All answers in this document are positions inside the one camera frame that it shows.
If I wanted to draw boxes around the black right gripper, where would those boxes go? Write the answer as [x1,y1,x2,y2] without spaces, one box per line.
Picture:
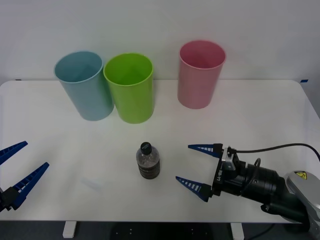
[175,143,251,203]

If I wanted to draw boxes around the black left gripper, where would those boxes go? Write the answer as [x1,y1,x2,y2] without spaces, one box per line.
[0,140,50,213]

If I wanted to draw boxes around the small bottle with black cap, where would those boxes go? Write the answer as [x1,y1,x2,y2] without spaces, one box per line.
[135,141,161,180]

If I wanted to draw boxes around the white table leg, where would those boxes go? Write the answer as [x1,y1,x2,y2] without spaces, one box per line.
[230,222,245,240]
[62,221,77,238]

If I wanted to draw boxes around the pink plastic bin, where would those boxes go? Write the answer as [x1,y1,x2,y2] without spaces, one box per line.
[177,39,227,110]

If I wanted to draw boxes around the green plastic bin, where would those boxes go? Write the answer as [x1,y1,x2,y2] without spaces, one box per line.
[102,52,155,125]

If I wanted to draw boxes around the pale blue plastic bin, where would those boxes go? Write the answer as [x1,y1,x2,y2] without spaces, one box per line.
[53,50,115,122]

